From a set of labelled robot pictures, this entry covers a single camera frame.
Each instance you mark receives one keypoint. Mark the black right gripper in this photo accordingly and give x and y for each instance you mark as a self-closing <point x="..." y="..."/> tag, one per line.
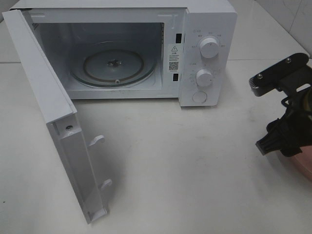
<point x="294" y="129"/>

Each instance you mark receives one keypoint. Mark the pink round plate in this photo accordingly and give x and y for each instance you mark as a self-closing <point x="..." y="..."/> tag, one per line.
<point x="301" y="158"/>

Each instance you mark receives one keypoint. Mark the round white door button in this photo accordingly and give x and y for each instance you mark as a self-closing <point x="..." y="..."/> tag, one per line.
<point x="199" y="97"/>

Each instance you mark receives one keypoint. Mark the white timer knob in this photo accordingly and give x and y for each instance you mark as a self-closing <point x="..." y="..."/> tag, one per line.
<point x="204" y="78"/>

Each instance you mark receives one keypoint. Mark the white microwave door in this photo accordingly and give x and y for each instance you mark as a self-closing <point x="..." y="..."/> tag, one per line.
<point x="59" y="113"/>

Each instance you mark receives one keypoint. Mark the upper white power knob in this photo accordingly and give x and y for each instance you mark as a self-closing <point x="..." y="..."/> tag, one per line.
<point x="209" y="47"/>

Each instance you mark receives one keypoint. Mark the white microwave oven body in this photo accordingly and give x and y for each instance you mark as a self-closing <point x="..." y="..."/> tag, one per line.
<point x="168" y="30"/>

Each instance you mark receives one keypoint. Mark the glass microwave turntable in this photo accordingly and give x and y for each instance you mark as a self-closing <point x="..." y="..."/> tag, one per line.
<point x="112" y="68"/>

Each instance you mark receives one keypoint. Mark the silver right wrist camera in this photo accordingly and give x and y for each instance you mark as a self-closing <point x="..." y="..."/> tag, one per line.
<point x="269" y="78"/>

